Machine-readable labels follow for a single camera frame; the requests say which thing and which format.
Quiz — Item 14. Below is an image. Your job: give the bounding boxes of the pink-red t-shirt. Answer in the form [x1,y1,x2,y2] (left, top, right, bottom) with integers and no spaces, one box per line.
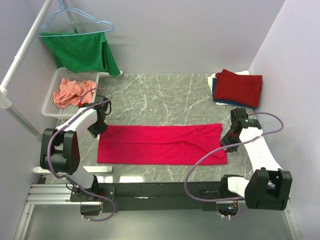
[97,123,223,166]

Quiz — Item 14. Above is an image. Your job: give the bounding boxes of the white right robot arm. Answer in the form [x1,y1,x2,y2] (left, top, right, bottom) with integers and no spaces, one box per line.
[219,107,293,211]

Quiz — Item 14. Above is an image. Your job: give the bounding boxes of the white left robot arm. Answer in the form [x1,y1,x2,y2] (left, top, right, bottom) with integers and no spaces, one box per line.
[39,95,112,201]

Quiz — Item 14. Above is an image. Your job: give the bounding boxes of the blue folded t-shirt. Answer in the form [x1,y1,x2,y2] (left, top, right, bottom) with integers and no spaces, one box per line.
[212,77,255,110]

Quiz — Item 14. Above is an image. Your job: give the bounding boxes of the dark red folded t-shirt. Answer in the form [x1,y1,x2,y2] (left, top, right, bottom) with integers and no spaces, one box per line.
[213,69,263,109]

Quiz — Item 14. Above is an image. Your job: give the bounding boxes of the salmon orange t-shirt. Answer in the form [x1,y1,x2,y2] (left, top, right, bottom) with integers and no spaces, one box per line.
[53,78,97,108]

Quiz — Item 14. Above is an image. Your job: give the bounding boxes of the white plastic laundry basket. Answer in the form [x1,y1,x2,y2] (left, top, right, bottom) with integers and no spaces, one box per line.
[42,67,100,120]

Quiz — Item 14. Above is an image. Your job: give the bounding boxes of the green hanging t-shirt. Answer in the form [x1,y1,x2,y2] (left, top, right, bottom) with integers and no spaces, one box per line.
[40,32,121,76]

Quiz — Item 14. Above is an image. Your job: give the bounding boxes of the white clothes rack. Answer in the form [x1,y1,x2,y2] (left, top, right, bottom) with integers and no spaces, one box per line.
[0,0,124,175]

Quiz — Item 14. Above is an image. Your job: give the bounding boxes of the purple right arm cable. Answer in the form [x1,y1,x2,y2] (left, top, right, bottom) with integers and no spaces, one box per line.
[184,111,285,220]

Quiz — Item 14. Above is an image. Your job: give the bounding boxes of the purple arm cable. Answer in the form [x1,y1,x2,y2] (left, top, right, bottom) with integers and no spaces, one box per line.
[46,87,118,222]
[184,111,285,220]

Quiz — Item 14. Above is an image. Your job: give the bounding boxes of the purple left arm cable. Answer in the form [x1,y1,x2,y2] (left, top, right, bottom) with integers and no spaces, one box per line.
[46,87,118,222]

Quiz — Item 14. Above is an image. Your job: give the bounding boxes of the aluminium rail frame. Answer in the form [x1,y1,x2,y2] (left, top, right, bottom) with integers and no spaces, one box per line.
[13,181,303,240]

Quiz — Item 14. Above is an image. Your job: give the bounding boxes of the light blue wire hanger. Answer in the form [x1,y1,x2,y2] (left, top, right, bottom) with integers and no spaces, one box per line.
[37,0,115,38]

